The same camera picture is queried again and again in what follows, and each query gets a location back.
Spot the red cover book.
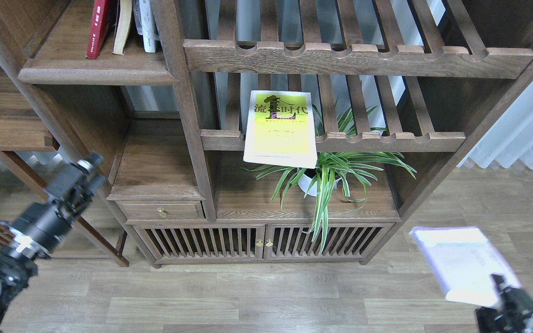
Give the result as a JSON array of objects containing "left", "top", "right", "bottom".
[{"left": 86, "top": 0, "right": 118, "bottom": 60}]

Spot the dark wooden bookshelf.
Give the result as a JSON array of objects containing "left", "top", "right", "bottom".
[{"left": 0, "top": 0, "right": 533, "bottom": 267}]

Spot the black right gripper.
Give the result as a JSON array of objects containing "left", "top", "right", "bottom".
[{"left": 476, "top": 274, "right": 533, "bottom": 333}]

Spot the yellow green cover book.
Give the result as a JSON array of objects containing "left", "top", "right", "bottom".
[{"left": 243, "top": 89, "right": 317, "bottom": 169}]

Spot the upright white book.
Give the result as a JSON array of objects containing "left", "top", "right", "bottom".
[{"left": 139, "top": 0, "right": 159, "bottom": 53}]

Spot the upright tan book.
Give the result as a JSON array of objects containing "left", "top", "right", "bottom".
[{"left": 112, "top": 0, "right": 133, "bottom": 55}]

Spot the white plant pot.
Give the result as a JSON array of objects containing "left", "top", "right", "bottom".
[{"left": 298, "top": 169, "right": 341, "bottom": 197}]

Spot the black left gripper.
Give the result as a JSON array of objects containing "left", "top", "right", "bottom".
[{"left": 3, "top": 152, "right": 106, "bottom": 259}]

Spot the white cover book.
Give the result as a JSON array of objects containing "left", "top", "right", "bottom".
[{"left": 409, "top": 226, "right": 521, "bottom": 307}]

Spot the green spider plant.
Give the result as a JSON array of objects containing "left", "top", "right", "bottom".
[{"left": 247, "top": 96, "right": 419, "bottom": 254}]

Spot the brass drawer knob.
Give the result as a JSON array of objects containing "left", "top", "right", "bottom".
[{"left": 157, "top": 207, "right": 167, "bottom": 218}]

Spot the white curtain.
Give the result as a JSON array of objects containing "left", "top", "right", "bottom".
[{"left": 457, "top": 82, "right": 533, "bottom": 169}]

